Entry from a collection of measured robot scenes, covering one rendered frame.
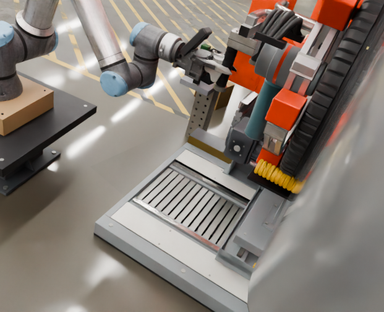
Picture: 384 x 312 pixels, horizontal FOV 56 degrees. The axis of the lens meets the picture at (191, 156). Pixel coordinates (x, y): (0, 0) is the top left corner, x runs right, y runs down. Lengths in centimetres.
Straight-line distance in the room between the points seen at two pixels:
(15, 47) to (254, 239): 121
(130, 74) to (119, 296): 81
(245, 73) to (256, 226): 75
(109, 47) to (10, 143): 60
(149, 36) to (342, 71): 63
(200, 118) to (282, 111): 127
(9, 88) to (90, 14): 59
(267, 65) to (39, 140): 94
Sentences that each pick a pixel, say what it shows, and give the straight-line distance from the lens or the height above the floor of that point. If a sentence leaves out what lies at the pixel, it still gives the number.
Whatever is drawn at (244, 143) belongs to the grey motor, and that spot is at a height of 36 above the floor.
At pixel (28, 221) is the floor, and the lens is 169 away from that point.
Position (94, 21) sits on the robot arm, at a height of 86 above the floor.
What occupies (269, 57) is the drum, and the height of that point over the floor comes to 87.
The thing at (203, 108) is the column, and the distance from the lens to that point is 216.
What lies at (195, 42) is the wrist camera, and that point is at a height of 87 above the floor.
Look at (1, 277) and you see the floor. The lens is 154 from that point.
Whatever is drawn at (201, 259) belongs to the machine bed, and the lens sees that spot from 154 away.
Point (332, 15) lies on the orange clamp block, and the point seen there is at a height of 108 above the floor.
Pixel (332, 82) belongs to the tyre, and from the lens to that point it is 98.
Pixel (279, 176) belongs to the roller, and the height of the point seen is 53.
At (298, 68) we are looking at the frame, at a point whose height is 95.
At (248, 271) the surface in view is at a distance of 150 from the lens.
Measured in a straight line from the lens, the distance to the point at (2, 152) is 155.
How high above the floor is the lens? 127
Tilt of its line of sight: 36 degrees down
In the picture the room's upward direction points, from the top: 17 degrees clockwise
